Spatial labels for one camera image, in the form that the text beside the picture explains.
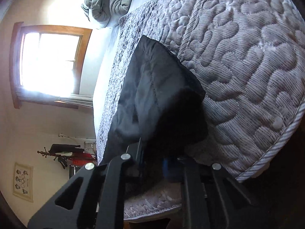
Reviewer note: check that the grey quilted mattress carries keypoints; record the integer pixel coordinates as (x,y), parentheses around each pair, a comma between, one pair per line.
(226,76)

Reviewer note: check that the grey puffy comforter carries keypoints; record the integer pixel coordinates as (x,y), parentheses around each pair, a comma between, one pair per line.
(109,0)

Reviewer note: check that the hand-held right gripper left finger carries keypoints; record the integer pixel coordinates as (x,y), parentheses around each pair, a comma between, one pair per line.
(139,158)

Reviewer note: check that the wooden framed window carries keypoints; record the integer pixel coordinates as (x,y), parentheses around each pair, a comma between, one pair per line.
(47,62)

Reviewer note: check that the black pants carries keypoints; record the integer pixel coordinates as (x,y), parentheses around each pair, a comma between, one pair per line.
(152,95)

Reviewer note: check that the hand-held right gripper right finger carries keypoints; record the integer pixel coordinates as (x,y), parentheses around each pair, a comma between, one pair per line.
(166,169)

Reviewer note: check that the framed wall picture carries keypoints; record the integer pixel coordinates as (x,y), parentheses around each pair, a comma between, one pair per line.
(23,180)

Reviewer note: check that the wooden coat rack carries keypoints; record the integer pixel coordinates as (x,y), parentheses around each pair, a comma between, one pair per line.
(59,153)

